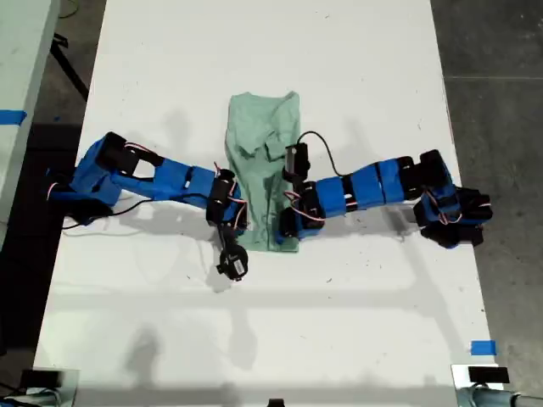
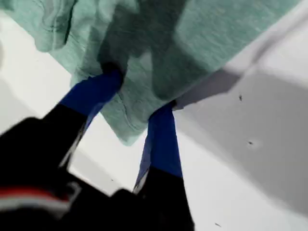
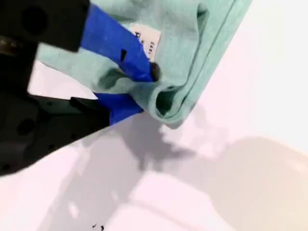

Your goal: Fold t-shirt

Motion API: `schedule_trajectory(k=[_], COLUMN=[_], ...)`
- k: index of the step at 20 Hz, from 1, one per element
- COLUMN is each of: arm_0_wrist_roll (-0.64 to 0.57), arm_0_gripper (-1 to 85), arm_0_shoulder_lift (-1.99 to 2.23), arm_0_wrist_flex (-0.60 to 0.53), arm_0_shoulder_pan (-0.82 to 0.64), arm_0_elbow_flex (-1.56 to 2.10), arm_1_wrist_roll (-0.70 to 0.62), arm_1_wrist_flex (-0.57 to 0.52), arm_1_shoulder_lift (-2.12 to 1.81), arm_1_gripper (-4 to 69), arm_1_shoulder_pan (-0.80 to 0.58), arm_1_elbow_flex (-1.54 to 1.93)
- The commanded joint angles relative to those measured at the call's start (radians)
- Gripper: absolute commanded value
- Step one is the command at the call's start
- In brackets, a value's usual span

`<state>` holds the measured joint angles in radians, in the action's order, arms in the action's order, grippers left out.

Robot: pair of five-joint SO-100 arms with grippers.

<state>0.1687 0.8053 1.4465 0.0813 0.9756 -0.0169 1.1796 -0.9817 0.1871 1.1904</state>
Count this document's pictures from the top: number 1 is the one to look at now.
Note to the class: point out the small black box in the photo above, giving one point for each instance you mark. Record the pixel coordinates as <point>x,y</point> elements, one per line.
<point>488,375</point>
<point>40,378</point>

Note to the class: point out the black stand leg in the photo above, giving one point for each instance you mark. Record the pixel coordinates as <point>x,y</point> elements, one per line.
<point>70,68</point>

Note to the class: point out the pale side table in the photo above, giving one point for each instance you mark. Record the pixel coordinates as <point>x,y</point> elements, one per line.
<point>21,51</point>

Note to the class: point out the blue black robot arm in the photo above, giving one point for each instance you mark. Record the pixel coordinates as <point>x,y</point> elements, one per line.
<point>178,182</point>
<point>369,186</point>

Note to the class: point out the blue tape strip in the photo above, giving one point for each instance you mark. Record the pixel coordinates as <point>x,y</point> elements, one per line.
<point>483,347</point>
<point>10,117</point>

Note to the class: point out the rectangular black camera box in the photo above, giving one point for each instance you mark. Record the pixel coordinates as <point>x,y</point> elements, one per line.
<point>297,161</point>

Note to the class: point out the shiny metal plate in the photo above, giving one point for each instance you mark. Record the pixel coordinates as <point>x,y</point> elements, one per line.
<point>460,377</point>
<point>70,381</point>

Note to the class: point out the round black camera box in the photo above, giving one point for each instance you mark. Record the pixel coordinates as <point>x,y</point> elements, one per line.
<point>232,263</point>

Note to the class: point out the pale green T-shirt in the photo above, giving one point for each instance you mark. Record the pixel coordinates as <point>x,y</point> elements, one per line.
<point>254,127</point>

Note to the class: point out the grey-blue pipe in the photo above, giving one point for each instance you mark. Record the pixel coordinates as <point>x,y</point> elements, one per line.
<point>34,398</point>
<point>500,398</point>

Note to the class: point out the black camera stalk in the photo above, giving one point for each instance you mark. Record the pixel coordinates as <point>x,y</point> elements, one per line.
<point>226,237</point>

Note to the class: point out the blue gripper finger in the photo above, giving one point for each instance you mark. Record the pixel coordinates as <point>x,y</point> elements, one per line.
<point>279,238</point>

